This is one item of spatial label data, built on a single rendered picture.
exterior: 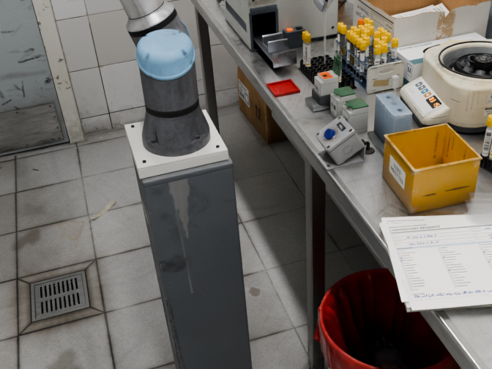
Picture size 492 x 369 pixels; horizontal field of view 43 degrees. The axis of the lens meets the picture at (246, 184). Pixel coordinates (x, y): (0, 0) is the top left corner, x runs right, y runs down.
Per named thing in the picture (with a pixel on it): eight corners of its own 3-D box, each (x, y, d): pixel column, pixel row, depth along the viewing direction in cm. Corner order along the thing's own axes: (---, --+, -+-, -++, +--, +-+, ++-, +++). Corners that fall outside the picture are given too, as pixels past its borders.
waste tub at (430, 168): (380, 176, 128) (383, 134, 122) (441, 165, 130) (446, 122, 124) (409, 215, 117) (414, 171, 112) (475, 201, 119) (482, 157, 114)
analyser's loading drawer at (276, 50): (250, 40, 185) (249, 23, 182) (271, 36, 186) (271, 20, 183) (274, 67, 169) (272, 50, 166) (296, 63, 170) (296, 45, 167)
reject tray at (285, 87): (266, 86, 164) (266, 83, 164) (291, 81, 166) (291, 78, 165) (274, 97, 159) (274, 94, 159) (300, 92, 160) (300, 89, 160)
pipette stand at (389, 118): (367, 135, 141) (369, 95, 136) (396, 130, 142) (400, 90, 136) (384, 158, 133) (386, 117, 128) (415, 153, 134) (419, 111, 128)
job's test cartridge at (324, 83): (314, 97, 155) (313, 73, 151) (332, 93, 156) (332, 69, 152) (320, 104, 152) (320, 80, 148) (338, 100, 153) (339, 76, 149)
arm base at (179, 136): (141, 159, 134) (134, 118, 128) (143, 124, 146) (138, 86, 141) (212, 153, 135) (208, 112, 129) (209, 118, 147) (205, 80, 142)
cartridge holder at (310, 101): (304, 102, 156) (304, 89, 154) (338, 95, 158) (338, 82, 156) (312, 112, 152) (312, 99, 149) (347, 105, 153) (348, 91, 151)
